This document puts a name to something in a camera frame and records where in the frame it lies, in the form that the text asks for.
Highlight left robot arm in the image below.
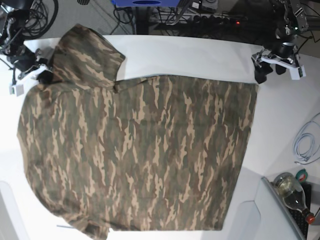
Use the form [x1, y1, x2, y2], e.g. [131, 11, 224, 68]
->
[251, 0, 320, 84]

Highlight green tape roll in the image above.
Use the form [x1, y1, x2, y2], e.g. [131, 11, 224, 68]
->
[295, 169, 308, 184]

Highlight white coiled cable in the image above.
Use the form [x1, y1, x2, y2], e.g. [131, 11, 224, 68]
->
[292, 121, 320, 165]

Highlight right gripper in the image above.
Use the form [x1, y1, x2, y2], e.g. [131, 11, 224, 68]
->
[7, 47, 59, 97]

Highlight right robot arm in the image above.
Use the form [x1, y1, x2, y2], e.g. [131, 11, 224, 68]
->
[0, 0, 59, 97]

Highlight black power strip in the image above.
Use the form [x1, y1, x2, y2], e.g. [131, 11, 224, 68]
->
[152, 12, 248, 26]

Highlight camouflage t-shirt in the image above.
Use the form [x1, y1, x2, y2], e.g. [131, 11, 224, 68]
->
[17, 24, 259, 240]

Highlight clear plastic bottle red cap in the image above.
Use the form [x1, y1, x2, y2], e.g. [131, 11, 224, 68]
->
[273, 172, 316, 225]

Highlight blue box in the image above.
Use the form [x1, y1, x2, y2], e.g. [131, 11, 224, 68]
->
[111, 0, 180, 7]

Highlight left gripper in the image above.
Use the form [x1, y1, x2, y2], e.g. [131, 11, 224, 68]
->
[251, 41, 306, 84]

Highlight black cable coil on floor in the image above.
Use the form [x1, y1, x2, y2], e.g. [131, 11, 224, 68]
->
[22, 0, 60, 38]

